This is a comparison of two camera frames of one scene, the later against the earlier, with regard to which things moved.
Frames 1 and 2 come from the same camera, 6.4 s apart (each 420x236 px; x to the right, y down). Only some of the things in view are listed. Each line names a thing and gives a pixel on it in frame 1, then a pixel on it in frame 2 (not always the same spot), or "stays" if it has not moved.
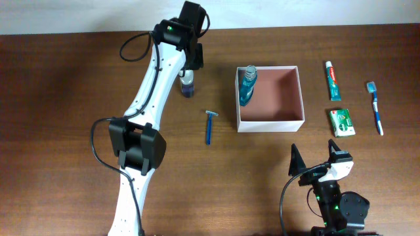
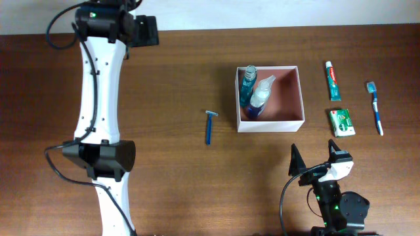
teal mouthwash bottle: x=247 y=84 stays
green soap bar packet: x=342 y=124 stays
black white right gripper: x=315 y=175 stays
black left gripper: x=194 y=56 to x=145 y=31
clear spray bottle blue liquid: x=186 y=78 to x=259 y=97
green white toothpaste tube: x=335 y=91 stays
